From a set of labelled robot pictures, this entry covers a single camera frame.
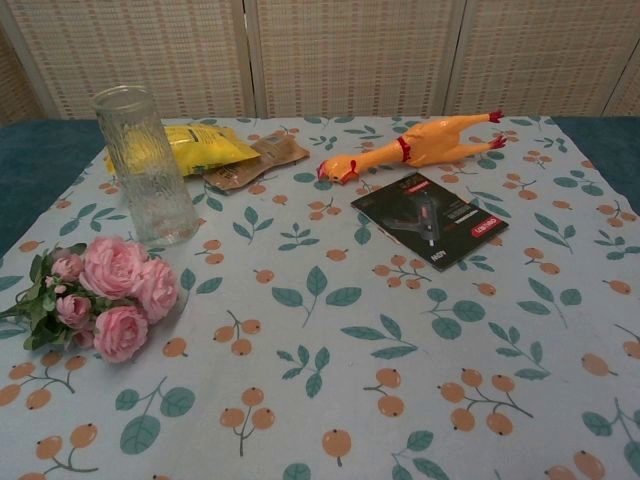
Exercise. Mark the pink artificial flower bouquet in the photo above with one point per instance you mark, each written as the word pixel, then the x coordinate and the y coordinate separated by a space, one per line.
pixel 115 270

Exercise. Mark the transparent textured glass vase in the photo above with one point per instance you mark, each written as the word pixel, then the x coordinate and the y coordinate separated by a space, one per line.
pixel 150 200

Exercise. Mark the clear plastic snack package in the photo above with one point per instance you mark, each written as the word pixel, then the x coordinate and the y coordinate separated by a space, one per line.
pixel 235 177

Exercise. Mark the leaf and fruit print tablecloth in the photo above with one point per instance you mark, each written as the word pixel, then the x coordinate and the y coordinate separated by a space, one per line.
pixel 320 350

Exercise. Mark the black glue gun package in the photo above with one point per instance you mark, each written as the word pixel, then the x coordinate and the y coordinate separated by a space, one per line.
pixel 430 225

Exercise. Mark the yellow rubber chicken toy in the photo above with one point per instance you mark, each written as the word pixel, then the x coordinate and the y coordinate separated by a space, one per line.
pixel 425 142

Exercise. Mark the yellow snack bag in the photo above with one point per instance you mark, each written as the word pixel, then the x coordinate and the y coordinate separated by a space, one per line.
pixel 210 145

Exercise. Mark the woven folding screen panel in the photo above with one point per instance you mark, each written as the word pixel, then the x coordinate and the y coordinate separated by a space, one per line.
pixel 140 50
pixel 10 90
pixel 634 102
pixel 350 50
pixel 540 50

